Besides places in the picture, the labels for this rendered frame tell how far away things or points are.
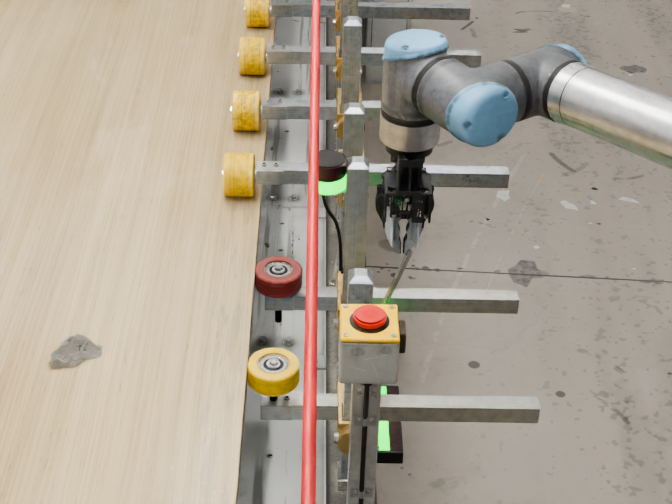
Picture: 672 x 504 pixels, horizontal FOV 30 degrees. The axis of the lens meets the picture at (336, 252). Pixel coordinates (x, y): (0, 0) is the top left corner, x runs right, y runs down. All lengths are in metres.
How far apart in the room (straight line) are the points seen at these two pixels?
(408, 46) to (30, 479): 0.79
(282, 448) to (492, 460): 1.01
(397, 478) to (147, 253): 1.10
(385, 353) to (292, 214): 1.34
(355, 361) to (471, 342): 1.98
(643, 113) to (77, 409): 0.90
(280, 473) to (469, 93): 0.79
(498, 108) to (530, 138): 2.74
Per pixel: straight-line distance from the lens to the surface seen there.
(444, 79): 1.73
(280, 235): 2.72
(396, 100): 1.81
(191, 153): 2.47
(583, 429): 3.24
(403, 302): 2.15
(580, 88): 1.73
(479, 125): 1.70
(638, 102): 1.67
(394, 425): 2.13
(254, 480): 2.14
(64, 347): 1.96
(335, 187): 1.95
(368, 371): 1.50
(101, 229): 2.25
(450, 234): 3.88
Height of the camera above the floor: 2.13
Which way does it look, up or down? 34 degrees down
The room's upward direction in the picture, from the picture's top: 2 degrees clockwise
